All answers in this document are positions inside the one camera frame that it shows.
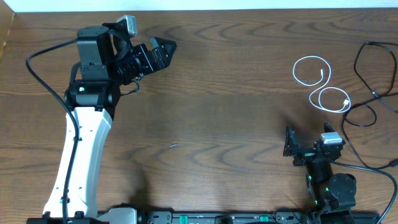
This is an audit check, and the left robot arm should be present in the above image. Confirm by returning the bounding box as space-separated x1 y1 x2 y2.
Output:
28 23 177 223

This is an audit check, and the left camera cable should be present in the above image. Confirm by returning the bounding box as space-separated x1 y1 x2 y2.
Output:
25 37 78 224

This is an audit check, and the white usb cable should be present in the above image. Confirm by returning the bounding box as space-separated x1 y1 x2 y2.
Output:
292 55 352 114

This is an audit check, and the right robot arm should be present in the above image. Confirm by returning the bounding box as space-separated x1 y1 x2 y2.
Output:
283 122 356 223

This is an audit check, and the camera cable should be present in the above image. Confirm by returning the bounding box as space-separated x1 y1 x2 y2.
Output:
331 160 398 224
25 37 78 224

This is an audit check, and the right camera cable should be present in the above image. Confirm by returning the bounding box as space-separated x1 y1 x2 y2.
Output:
331 160 398 224

